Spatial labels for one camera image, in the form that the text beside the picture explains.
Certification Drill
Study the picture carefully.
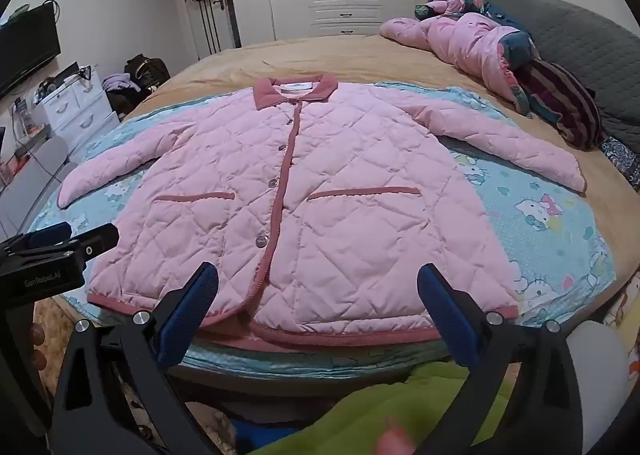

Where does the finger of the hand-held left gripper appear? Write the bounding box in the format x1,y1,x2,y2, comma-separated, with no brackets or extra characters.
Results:
50,224,121,263
0,222,73,256

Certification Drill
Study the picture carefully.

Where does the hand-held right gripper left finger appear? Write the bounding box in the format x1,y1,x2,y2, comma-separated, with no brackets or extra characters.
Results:
52,261,236,455

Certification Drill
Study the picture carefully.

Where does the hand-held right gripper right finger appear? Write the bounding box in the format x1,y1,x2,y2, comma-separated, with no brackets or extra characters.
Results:
417,262,586,455

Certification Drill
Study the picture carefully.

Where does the pink quilted jacket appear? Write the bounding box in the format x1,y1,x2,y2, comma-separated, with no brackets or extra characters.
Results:
56,74,587,351

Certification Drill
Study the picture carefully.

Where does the person's left hand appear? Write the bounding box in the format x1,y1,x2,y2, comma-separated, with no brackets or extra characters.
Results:
29,324,50,373

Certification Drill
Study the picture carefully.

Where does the white drawer cabinet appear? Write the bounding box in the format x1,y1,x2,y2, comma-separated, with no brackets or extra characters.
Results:
36,65,121,161

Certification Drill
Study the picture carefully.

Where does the blue cartoon printed blanket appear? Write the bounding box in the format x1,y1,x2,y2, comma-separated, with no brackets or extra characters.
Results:
30,80,616,381

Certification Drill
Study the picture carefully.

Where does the purple cloth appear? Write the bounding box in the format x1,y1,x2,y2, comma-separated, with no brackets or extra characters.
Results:
102,72,143,93

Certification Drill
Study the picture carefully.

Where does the green plush object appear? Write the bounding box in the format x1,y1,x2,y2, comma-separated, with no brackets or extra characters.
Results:
260,360,516,455

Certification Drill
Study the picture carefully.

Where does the black television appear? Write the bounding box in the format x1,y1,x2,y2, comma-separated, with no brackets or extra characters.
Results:
0,2,62,96

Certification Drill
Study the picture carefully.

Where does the dark patterned pillow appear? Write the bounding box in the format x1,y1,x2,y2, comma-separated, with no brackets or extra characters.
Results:
600,135,640,181

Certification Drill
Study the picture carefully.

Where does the dark striped cloth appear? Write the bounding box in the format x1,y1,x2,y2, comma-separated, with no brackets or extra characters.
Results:
515,60,606,151

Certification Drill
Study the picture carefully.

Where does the pink padded coat pile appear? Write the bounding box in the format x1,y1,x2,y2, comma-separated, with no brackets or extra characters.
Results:
379,0,546,116

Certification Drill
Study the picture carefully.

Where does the tan bed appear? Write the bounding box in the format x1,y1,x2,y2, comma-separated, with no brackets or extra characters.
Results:
50,32,628,336

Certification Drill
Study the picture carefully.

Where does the grey quilted headboard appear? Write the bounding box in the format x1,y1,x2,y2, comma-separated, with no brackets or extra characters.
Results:
467,0,640,171

